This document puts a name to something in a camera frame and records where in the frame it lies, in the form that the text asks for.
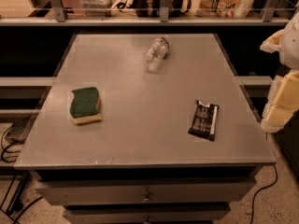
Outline printed snack bag on shelf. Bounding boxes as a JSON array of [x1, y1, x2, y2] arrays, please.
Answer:
[[196, 0, 254, 18]]

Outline lower drawer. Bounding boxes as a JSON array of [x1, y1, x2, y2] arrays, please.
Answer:
[[64, 204, 230, 224]]

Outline clear plastic bottle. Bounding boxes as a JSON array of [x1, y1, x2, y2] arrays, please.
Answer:
[[142, 35, 170, 73]]

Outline black cable on right floor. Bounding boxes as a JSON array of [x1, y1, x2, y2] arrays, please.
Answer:
[[249, 165, 278, 224]]

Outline dark box on left floor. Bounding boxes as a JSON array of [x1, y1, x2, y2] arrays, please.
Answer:
[[5, 117, 33, 144]]

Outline black snack wrapper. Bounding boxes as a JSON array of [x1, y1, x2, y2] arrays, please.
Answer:
[[188, 100, 219, 141]]

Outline black backpack on shelf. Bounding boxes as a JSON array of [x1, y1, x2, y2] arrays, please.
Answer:
[[117, 0, 192, 18]]

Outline green and yellow sponge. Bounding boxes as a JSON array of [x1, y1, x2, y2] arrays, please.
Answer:
[[70, 87, 102, 125]]

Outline metal shelf rail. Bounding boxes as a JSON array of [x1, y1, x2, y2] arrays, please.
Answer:
[[0, 0, 299, 26]]

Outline upper drawer with knob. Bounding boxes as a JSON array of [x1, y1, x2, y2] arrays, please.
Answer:
[[36, 177, 256, 205]]

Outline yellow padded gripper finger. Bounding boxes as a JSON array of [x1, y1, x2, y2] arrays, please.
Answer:
[[260, 29, 284, 53], [261, 70, 299, 133]]

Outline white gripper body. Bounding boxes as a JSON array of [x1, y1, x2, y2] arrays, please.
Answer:
[[279, 12, 299, 69]]

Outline grey table with drawers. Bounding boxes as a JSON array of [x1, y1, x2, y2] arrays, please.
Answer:
[[16, 34, 276, 210]]

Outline black cables on left floor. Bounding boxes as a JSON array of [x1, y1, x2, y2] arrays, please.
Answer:
[[0, 115, 43, 224]]

